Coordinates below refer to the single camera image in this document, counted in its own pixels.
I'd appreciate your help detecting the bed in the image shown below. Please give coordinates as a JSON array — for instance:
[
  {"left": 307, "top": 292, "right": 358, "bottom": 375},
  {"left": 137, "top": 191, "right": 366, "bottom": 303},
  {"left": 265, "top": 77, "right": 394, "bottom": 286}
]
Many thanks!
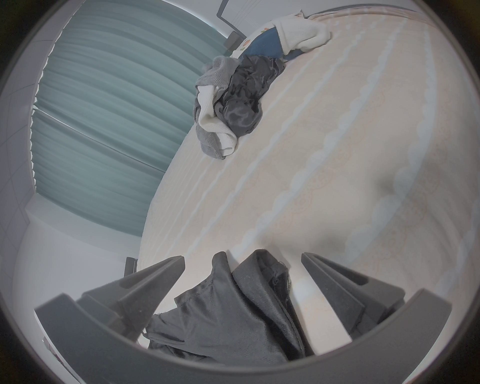
[{"left": 137, "top": 0, "right": 480, "bottom": 361}]

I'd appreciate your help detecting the black T-shirt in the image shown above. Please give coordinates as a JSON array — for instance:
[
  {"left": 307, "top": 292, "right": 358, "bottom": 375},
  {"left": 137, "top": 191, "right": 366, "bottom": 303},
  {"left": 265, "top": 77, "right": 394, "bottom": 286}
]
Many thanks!
[{"left": 144, "top": 249, "right": 316, "bottom": 366}]

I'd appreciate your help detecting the pile of clothes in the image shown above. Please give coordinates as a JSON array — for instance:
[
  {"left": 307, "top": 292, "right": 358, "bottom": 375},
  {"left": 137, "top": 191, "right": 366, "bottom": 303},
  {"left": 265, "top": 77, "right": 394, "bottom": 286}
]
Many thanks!
[{"left": 192, "top": 14, "right": 332, "bottom": 161}]

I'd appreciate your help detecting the white printed pillow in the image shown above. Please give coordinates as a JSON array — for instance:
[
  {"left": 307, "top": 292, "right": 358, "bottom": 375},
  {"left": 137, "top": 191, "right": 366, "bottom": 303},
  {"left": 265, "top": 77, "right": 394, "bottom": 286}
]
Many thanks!
[{"left": 229, "top": 26, "right": 280, "bottom": 59}]

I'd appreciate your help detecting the blue-green curtain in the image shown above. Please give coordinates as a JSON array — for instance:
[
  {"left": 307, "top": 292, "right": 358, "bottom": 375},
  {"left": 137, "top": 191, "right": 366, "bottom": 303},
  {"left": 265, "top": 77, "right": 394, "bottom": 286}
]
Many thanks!
[
  {"left": 30, "top": 111, "right": 166, "bottom": 238},
  {"left": 33, "top": 0, "right": 235, "bottom": 173}
]

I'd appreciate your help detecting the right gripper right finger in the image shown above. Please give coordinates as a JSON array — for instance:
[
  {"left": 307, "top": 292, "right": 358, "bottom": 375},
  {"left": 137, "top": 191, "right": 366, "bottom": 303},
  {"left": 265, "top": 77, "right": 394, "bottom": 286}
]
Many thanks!
[{"left": 301, "top": 252, "right": 406, "bottom": 334}]

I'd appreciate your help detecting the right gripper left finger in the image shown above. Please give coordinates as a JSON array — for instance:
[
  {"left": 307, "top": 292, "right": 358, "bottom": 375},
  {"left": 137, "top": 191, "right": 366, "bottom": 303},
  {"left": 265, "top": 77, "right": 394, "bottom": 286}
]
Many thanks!
[{"left": 80, "top": 256, "right": 185, "bottom": 340}]

